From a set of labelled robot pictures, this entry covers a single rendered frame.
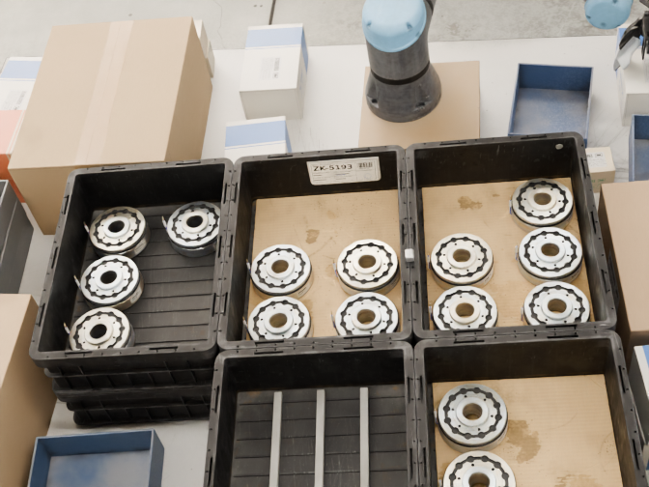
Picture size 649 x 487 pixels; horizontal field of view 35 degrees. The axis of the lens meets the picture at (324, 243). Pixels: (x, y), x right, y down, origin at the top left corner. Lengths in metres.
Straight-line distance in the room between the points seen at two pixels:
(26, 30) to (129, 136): 1.90
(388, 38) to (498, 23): 1.55
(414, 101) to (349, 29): 1.47
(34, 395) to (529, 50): 1.24
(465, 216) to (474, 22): 1.70
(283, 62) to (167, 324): 0.69
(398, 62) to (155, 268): 0.58
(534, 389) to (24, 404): 0.82
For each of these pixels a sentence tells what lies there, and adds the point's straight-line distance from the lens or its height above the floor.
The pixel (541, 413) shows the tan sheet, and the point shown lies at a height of 0.83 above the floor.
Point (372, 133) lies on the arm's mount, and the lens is 2.04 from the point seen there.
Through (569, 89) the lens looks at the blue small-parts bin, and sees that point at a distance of 2.22.
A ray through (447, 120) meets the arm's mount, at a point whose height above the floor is 0.78.
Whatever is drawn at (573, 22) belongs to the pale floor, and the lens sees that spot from 3.46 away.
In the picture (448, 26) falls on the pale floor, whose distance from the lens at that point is 3.45.
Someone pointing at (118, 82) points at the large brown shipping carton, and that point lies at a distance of 2.10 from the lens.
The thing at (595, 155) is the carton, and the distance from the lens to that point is 2.02.
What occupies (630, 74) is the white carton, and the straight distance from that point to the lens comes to 2.13.
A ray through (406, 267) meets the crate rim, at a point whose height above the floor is 0.93.
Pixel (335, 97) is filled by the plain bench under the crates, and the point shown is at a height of 0.70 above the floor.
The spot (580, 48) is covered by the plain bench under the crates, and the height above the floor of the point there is 0.70.
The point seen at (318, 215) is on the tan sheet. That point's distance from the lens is 1.85.
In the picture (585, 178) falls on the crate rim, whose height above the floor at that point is 0.93.
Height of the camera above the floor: 2.25
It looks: 51 degrees down
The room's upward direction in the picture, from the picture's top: 12 degrees counter-clockwise
